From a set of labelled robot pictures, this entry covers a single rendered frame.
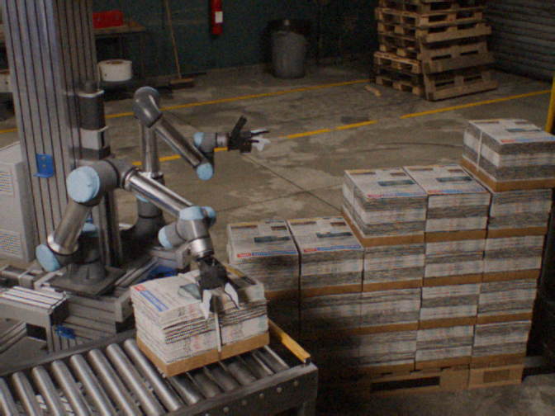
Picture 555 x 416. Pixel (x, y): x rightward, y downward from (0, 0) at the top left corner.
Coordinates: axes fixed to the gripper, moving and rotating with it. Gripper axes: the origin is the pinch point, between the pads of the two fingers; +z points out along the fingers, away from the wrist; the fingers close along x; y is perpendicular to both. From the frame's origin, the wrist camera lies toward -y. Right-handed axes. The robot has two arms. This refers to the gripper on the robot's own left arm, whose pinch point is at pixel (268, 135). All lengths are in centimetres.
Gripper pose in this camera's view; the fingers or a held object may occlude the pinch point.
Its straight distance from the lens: 338.4
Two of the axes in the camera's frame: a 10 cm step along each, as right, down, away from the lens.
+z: 10.0, -0.2, 0.7
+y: -0.2, 8.6, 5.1
